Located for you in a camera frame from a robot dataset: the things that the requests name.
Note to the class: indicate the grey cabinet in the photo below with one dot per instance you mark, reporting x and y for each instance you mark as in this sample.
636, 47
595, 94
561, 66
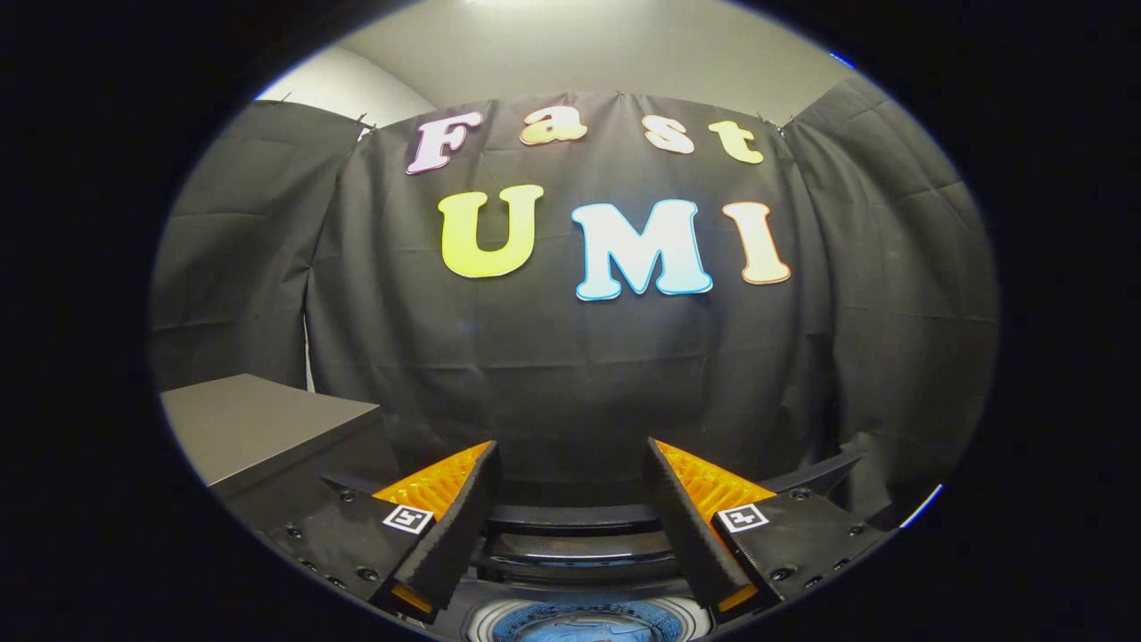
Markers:
250, 419

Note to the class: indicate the dark washing machine lid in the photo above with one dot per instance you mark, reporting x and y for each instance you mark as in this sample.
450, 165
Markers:
579, 535

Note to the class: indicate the black backdrop cloth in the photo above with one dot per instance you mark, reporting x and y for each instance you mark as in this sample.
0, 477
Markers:
553, 374

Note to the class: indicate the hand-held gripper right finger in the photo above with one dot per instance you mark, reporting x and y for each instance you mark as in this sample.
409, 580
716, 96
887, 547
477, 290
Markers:
682, 526

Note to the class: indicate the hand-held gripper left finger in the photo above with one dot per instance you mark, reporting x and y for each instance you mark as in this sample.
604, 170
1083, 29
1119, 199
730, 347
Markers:
459, 522

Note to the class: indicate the light blue polo shirt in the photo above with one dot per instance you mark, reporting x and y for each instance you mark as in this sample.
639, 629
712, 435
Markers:
579, 629

